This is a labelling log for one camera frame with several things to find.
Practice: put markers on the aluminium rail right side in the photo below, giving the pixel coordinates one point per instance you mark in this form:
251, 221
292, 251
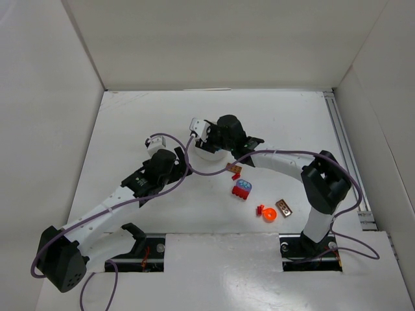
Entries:
364, 211

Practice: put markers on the small red lego piece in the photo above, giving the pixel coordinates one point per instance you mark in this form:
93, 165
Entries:
235, 176

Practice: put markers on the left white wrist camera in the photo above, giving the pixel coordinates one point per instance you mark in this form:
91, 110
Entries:
155, 143

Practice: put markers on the orange round lego dish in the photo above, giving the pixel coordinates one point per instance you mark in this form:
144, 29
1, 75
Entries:
269, 214

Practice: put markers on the brown lego plate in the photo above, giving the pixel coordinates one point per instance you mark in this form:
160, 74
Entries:
284, 208

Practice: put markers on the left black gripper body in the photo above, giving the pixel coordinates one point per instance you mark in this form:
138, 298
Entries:
181, 160

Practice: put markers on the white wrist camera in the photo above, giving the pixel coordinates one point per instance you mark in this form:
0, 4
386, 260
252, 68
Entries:
199, 129
155, 143

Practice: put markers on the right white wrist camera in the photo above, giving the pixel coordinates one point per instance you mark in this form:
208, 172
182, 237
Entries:
199, 129

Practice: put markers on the purple printed lego brick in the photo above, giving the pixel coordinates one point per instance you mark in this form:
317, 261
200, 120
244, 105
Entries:
243, 185

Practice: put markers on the white round divided container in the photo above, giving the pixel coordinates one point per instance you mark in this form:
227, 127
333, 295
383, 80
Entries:
208, 156

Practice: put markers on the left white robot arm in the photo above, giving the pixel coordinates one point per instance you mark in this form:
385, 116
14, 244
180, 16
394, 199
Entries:
65, 255

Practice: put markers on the tan lego plate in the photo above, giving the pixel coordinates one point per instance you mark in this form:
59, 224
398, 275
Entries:
236, 169

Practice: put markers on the red lego brick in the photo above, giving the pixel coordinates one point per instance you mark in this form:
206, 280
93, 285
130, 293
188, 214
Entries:
241, 192

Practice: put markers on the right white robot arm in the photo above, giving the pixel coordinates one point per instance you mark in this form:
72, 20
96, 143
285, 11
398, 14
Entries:
325, 184

